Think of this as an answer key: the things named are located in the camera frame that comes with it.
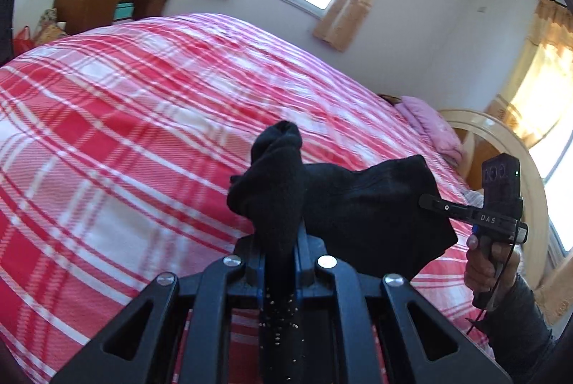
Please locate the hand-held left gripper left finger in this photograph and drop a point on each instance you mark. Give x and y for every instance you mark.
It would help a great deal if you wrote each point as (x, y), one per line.
(250, 258)

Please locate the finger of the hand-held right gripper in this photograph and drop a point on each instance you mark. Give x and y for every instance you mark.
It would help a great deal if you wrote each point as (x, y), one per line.
(447, 209)

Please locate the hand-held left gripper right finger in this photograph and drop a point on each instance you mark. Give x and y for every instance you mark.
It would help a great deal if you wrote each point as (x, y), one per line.
(309, 258)

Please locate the black pants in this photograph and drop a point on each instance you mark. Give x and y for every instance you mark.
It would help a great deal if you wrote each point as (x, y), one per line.
(358, 205)

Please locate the person's right forearm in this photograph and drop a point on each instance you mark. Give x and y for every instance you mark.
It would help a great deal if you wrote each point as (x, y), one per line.
(519, 330)

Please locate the person's right hand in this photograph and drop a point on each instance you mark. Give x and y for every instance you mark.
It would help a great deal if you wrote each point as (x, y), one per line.
(476, 272)

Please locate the striped pillow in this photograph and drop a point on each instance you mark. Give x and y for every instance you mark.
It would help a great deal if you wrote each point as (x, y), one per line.
(474, 197)

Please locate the cream and brown headboard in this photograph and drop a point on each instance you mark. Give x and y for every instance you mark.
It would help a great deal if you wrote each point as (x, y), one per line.
(535, 187)

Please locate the window behind headboard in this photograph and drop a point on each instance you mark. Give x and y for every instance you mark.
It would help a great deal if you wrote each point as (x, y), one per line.
(559, 169)

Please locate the pink folded blanket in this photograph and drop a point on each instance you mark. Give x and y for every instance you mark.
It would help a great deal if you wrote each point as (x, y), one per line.
(425, 120)

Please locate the red plaid bed sheet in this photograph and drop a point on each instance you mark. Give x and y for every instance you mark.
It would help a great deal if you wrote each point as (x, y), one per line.
(112, 133)

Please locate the teal box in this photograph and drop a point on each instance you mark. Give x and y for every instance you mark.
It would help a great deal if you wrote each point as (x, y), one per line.
(124, 11)

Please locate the floral patterned bag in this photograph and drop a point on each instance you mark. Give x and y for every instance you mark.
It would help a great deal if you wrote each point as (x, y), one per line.
(49, 28)

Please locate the red plastic bag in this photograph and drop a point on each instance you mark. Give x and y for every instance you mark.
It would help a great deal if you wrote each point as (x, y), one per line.
(22, 42)

